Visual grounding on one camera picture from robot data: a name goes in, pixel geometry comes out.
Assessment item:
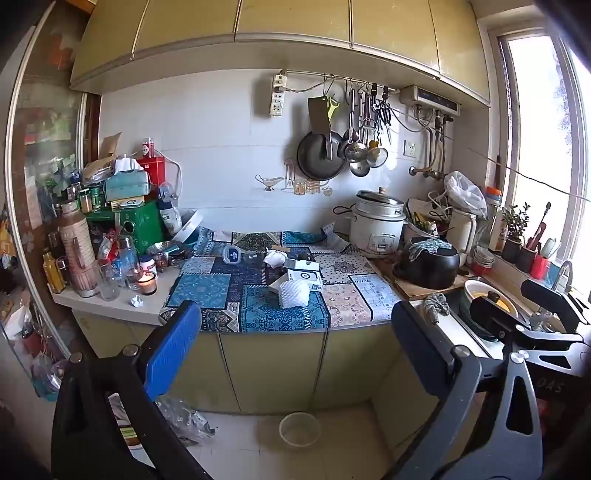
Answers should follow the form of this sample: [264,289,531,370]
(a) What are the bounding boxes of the black cooking pot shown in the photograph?
[392,237,461,288]

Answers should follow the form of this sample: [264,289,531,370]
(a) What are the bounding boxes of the wall decal stickers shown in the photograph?
[255,157,334,197]

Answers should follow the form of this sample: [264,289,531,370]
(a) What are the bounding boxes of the wooden cutting board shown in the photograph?
[372,258,472,302]

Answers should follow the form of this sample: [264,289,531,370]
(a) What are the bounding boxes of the kitchen cleaver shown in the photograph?
[308,96,329,134]

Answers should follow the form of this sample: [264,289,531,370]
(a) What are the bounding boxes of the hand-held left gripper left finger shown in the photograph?
[51,300,213,480]

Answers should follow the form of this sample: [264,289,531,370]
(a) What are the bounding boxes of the pink thermos flask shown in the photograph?
[58,202,101,298]

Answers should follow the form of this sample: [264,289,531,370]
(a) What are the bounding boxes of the metal sink faucet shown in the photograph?
[551,260,574,296]

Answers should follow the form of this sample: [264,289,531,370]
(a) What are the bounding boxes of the clear drinking glass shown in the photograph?
[96,261,121,302]

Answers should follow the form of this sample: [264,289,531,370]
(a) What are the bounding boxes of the small potted plant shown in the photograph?
[501,203,532,264]

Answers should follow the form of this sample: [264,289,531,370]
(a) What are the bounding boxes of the white electric kettle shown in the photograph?
[446,208,478,267]

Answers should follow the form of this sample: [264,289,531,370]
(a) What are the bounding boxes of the brown cardboard piece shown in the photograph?
[99,132,123,160]

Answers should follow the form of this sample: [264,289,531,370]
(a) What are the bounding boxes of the white plastic bowl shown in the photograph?
[278,412,321,448]

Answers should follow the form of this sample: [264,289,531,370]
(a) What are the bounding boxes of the black utensil cup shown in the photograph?
[516,244,537,274]

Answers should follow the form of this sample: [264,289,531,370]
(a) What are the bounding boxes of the clear crumpled plastic bag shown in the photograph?
[157,397,217,446]

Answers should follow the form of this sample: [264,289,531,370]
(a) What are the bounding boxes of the yellow bowl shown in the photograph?
[464,278,520,319]

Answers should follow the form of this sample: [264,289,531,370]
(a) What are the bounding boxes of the white plastic bag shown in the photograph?
[444,171,489,219]

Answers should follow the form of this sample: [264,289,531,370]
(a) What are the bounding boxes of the metal slotted ladle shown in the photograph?
[344,90,369,163]

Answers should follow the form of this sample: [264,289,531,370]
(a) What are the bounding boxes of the metal bowl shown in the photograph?
[147,240,188,261]

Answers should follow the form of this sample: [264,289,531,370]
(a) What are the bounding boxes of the metal mesh strainer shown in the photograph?
[367,138,389,168]

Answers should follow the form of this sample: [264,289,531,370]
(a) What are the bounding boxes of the white power strip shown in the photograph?
[269,74,288,117]

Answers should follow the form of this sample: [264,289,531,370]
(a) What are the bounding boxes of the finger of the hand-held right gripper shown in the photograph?
[470,295,583,357]
[521,279,587,334]

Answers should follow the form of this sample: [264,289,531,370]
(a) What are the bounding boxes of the white round tray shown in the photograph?
[173,209,204,245]

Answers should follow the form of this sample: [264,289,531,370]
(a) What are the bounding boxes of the teal tissue box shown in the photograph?
[104,158,151,202]

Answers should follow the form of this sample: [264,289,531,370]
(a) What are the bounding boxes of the metal wall rail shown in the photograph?
[286,70,399,93]

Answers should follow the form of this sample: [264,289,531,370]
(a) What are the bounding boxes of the window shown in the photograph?
[496,23,591,296]

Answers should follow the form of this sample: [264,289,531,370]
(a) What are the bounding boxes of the patterned blue tablecloth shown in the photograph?
[159,226,398,334]

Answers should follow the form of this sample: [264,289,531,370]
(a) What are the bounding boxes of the white labelled bottle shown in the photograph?
[158,182,184,236]

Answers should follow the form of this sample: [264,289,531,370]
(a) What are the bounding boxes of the grey rag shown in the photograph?
[424,293,451,317]

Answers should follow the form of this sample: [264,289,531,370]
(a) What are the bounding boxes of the red tin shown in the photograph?
[137,156,166,197]

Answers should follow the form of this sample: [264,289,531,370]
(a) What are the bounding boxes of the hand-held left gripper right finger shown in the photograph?
[392,302,544,480]

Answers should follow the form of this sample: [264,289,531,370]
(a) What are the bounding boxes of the black cord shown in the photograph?
[390,104,591,202]

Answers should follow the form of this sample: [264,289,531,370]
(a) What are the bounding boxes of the white wall water heater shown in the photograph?
[399,85,461,116]

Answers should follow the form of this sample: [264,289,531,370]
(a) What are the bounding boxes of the stack of small bowls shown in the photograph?
[471,247,496,278]

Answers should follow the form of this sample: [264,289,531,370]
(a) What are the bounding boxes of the knitted grey cloth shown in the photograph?
[409,237,453,261]

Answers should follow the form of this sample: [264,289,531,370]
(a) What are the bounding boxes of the black wok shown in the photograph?
[297,130,347,182]

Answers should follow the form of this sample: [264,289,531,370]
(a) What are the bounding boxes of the white cardboard box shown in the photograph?
[268,267,324,294]

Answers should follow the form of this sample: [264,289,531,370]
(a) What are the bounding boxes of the kitchen scissors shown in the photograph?
[376,99,393,144]

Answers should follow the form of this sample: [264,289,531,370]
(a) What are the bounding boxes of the green box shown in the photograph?
[88,200,166,243]

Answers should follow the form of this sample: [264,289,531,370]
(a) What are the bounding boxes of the clear water bottle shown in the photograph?
[115,234,139,289]

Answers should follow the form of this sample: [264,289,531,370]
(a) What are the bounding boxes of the white rice cooker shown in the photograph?
[333,187,407,258]

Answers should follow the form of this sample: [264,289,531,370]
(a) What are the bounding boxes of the yellow oil bottle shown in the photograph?
[43,249,66,295]

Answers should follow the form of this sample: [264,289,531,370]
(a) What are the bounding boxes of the white foam net sleeve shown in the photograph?
[278,279,311,309]

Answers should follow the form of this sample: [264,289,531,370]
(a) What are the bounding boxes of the yellow wall cabinet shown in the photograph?
[69,0,491,109]

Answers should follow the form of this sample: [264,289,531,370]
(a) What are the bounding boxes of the metal wall tap pipes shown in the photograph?
[409,115,453,181]

